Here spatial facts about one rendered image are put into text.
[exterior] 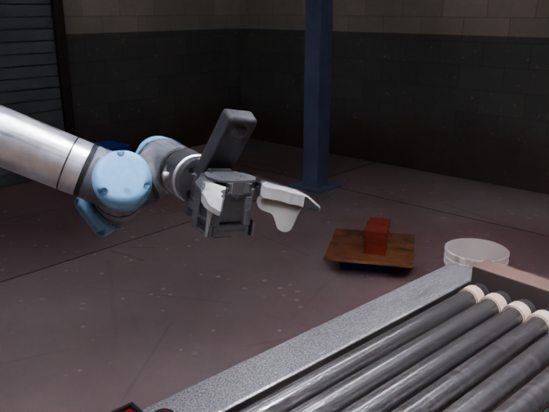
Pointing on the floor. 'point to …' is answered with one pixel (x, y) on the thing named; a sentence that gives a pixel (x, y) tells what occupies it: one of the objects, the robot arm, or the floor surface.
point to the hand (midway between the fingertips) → (274, 206)
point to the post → (317, 97)
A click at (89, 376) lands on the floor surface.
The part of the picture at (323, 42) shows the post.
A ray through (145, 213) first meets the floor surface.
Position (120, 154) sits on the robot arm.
